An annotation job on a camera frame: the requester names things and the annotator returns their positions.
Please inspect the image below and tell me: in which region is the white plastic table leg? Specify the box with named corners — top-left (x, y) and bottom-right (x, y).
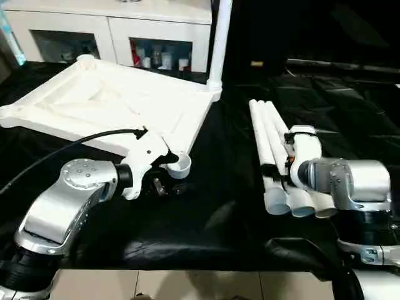
top-left (206, 0), bottom-right (233, 92)
top-left (264, 99), bottom-right (339, 219)
top-left (257, 99), bottom-right (316, 219)
top-left (248, 99), bottom-right (292, 217)

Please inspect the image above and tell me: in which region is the black case with yellow label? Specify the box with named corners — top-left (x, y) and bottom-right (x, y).
top-left (229, 0), bottom-right (288, 78)

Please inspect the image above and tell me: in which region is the white plastic table top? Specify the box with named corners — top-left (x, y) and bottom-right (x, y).
top-left (0, 54), bottom-right (224, 180)

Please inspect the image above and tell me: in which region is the blue plastic packaging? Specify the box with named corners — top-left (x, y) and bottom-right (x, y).
top-left (0, 4), bottom-right (26, 67)

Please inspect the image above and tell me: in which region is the grey metal bar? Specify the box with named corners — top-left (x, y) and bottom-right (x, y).
top-left (285, 57), bottom-right (400, 75)

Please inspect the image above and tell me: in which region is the white sideboard cabinet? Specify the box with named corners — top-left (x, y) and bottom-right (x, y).
top-left (4, 0), bottom-right (214, 84)

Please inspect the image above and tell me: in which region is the black table mat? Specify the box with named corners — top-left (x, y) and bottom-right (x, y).
top-left (0, 59), bottom-right (400, 273)

